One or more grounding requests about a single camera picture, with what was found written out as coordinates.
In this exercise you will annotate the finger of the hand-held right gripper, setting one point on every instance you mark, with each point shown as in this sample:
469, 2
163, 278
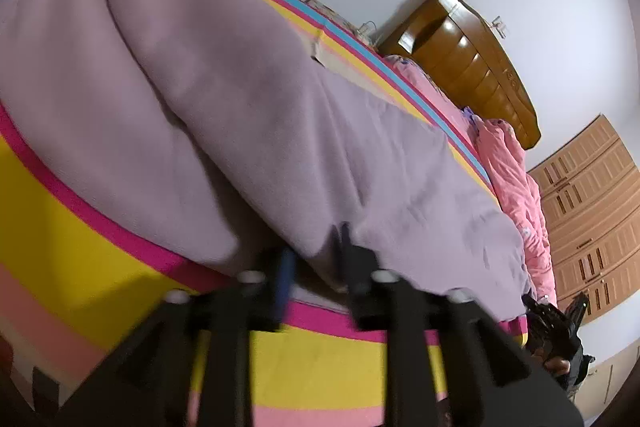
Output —
578, 307

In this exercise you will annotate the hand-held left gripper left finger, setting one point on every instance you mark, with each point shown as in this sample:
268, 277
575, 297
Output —
286, 279

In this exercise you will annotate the striped colourful blanket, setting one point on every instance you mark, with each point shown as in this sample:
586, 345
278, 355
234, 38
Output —
90, 257

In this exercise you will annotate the person's right hand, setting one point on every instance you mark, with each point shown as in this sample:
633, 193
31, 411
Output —
556, 365

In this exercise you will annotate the brown wooden headboard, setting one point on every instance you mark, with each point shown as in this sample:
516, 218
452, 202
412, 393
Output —
470, 57

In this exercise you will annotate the light wooden wardrobe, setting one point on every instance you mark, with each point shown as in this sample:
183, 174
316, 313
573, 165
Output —
590, 217

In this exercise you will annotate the lavender knit pants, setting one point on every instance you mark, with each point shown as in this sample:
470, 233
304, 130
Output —
240, 117

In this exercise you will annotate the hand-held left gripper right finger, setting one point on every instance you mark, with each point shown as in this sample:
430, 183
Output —
351, 269

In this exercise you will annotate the pink quilt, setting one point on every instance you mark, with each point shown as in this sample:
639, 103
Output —
510, 177

